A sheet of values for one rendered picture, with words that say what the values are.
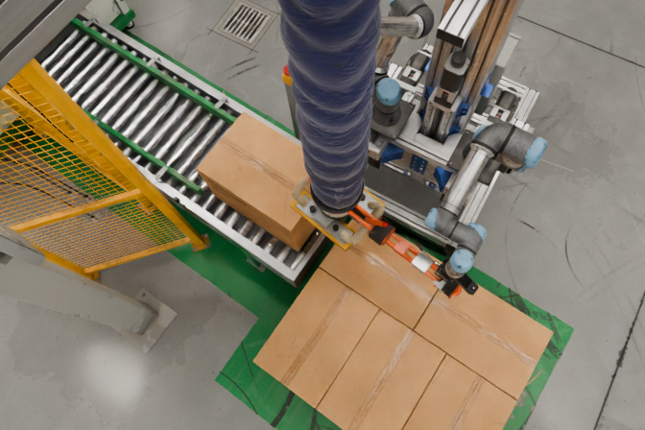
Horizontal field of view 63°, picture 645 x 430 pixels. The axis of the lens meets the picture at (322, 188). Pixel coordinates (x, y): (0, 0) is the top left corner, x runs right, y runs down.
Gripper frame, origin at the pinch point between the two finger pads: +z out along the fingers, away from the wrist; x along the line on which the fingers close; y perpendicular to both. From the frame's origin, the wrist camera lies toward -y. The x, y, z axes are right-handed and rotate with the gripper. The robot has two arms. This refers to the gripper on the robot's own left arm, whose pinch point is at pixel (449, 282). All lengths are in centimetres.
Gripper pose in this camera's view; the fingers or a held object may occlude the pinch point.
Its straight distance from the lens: 227.6
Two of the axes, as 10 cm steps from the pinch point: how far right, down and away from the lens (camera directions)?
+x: -6.5, 7.1, -2.5
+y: -7.6, -6.0, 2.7
